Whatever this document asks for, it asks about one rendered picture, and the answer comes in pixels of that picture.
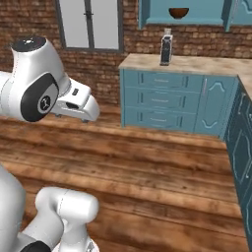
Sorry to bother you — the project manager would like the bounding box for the blue base cabinet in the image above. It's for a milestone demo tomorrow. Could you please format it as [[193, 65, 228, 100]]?
[[119, 67, 240, 138]]

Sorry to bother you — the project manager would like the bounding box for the blue base cupboard door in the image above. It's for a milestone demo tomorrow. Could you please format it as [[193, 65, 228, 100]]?
[[194, 75, 238, 137]]

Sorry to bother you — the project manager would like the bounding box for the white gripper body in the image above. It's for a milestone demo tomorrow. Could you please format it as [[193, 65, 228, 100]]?
[[50, 94, 101, 123]]

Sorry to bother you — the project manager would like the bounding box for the grey framed window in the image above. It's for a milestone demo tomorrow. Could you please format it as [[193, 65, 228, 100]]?
[[54, 0, 125, 54]]

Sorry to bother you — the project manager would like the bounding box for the blue open wall cabinet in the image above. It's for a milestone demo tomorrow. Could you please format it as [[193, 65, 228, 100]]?
[[144, 0, 227, 27]]

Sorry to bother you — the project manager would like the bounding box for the blue closed wall cabinet door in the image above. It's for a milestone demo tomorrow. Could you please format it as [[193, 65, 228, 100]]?
[[231, 0, 252, 27]]

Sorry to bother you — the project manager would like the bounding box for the brown wooden bowl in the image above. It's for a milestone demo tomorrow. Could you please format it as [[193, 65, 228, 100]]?
[[168, 7, 191, 20]]

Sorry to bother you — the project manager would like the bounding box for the dark blue side cabinet run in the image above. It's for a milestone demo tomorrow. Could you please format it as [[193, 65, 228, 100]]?
[[223, 77, 252, 239]]

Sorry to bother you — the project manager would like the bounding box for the blue drawer front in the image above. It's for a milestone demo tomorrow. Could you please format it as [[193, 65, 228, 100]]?
[[124, 70, 205, 94], [123, 106, 199, 133], [123, 87, 202, 114]]

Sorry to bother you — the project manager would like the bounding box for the black and silver coffee grinder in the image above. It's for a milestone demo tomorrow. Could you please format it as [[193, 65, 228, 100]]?
[[158, 28, 174, 67]]

